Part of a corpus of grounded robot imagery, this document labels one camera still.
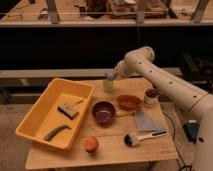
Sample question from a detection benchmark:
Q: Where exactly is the orange bowl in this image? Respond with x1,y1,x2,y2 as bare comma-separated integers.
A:
117,95,142,111

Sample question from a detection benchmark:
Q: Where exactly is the grey blue cloth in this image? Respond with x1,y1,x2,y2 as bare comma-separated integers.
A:
134,112,165,132

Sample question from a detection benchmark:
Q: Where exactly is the dark maroon bowl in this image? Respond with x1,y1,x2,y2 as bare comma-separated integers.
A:
92,101,116,126

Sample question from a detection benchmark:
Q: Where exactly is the wooden table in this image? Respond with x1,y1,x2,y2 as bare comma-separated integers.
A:
25,77,179,171

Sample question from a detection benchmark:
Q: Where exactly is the black foot pedal box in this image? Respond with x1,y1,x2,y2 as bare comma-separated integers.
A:
183,122,199,143

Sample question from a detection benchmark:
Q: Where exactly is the wooden scrub brush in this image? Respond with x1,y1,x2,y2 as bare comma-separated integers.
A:
57,99,83,120

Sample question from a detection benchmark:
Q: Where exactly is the orange cup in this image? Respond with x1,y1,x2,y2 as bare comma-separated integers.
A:
83,136,99,153

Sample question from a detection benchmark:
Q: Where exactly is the black cable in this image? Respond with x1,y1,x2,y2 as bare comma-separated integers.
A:
163,111,193,171

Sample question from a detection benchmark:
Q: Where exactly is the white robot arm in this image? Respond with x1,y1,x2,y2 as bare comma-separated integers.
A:
114,46,213,171

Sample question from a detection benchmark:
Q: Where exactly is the yellow handled utensil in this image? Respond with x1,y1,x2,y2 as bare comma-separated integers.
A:
116,110,136,117

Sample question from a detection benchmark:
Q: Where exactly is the blue sponge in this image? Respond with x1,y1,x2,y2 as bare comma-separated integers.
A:
105,72,116,81

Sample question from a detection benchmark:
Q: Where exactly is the translucent green plastic cup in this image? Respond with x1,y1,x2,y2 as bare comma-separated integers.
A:
103,79,114,93

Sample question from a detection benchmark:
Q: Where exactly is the yellow plastic bin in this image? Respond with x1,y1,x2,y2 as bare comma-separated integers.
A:
15,78,94,150

